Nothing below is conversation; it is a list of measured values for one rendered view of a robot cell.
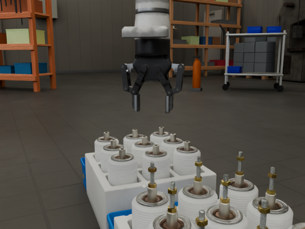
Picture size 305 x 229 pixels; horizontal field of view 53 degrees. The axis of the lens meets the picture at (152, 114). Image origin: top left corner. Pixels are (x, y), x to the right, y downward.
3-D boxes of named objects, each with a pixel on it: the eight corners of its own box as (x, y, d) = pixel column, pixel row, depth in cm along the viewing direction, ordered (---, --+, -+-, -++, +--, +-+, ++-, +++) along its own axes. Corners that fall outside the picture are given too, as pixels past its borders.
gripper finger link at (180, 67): (178, 63, 63) (171, 91, 64) (186, 65, 62) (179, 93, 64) (180, 62, 65) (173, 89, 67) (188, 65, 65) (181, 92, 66)
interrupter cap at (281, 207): (246, 207, 68) (246, 204, 68) (260, 196, 73) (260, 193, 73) (281, 219, 63) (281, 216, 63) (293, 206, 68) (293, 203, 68)
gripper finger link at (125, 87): (128, 62, 68) (135, 88, 69) (120, 64, 68) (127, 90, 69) (124, 63, 65) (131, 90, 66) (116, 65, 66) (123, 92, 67)
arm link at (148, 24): (120, 38, 58) (119, 4, 57) (136, 41, 69) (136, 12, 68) (167, 37, 56) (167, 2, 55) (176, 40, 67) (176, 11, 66)
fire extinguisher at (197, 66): (198, 89, 537) (199, 56, 526) (206, 91, 515) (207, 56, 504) (186, 90, 527) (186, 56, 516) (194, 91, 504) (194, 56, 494)
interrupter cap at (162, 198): (175, 199, 71) (175, 196, 71) (153, 211, 66) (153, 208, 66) (151, 190, 77) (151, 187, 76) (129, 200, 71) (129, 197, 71)
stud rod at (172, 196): (169, 216, 61) (169, 181, 59) (174, 217, 60) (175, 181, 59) (169, 219, 60) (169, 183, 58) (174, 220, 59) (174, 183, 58)
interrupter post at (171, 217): (166, 222, 62) (166, 207, 61) (178, 223, 61) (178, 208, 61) (165, 229, 59) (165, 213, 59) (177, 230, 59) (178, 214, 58)
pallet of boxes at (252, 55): (286, 78, 804) (290, 31, 781) (264, 79, 768) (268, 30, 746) (253, 75, 909) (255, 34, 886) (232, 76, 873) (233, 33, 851)
